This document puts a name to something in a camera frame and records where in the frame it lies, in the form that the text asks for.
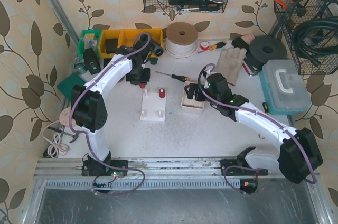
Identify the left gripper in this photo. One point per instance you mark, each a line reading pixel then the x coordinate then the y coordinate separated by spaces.
pixel 138 78

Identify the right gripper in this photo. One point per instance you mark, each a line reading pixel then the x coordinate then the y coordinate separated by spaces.
pixel 196 92

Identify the white spring tray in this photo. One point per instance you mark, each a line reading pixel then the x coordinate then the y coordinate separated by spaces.
pixel 191 106

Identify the white peg base plate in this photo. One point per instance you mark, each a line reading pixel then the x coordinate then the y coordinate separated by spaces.
pixel 153 107

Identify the beige work glove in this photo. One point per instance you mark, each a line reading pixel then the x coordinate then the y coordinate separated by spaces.
pixel 230 63

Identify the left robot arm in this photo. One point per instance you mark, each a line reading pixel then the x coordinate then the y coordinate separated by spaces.
pixel 88 110

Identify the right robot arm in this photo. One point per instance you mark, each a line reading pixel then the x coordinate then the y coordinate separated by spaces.
pixel 297 154

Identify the black orange screwdriver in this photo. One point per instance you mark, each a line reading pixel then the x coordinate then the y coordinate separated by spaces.
pixel 176 77

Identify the black pipe fitting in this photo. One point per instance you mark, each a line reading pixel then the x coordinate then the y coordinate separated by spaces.
pixel 157 48

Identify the yellow triple bin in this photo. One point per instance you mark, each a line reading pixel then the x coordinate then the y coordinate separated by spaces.
pixel 126 37

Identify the black box in bin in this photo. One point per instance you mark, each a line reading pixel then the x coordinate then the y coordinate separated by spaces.
pixel 111 45

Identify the black battery charger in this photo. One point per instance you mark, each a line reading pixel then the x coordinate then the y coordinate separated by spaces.
pixel 91 61

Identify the red white tape roll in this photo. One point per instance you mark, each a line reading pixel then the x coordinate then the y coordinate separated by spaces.
pixel 204 45

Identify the yellow black screwdriver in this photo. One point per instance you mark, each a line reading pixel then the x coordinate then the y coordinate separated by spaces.
pixel 215 46

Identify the green small bin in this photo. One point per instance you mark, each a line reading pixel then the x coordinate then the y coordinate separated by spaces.
pixel 89 39

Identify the black sanding block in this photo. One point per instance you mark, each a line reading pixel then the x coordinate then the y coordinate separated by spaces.
pixel 241 44

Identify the round beige power socket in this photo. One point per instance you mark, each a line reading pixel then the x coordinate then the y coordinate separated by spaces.
pixel 64 117

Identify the clear teal storage box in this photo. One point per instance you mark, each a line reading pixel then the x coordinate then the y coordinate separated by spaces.
pixel 284 90

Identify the red handled hex key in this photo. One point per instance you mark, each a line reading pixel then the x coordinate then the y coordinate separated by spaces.
pixel 251 71

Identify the white cable spool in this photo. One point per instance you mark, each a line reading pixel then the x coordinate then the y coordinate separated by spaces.
pixel 181 40

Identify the black cable spool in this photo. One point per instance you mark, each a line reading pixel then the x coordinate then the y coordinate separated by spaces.
pixel 265 48

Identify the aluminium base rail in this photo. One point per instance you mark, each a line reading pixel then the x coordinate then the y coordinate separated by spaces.
pixel 149 173

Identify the right wire basket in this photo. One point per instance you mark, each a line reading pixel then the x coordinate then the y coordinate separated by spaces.
pixel 310 30

